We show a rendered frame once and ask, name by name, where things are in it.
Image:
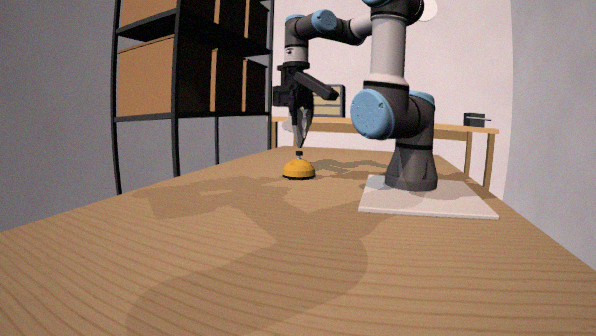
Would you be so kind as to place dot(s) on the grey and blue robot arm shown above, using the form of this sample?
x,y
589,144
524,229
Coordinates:
x,y
385,108

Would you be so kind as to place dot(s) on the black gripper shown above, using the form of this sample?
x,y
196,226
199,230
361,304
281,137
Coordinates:
x,y
301,96

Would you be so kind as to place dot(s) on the golden yellow dome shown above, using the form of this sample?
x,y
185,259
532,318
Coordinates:
x,y
299,169

